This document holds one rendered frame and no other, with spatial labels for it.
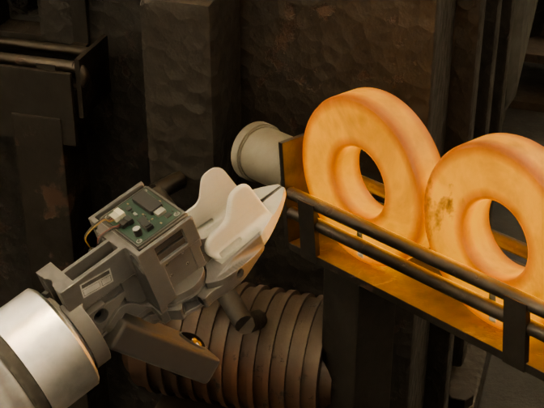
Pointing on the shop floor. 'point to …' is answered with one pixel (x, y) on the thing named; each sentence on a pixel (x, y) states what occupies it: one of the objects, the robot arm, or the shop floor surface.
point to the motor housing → (250, 356)
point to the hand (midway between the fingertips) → (273, 203)
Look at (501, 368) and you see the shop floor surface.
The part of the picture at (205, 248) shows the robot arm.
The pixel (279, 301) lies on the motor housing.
